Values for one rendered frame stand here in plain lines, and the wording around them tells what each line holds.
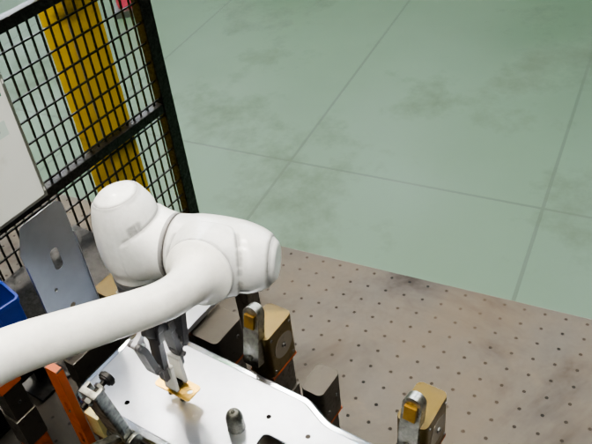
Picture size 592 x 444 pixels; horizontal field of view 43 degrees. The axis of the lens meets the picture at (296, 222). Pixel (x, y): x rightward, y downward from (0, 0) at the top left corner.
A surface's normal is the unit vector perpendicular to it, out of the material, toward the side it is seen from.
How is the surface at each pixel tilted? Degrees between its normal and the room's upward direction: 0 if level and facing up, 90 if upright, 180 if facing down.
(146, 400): 0
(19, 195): 90
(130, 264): 92
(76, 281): 90
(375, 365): 0
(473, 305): 0
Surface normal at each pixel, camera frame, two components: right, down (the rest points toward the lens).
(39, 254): 0.83, 0.29
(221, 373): -0.10, -0.76
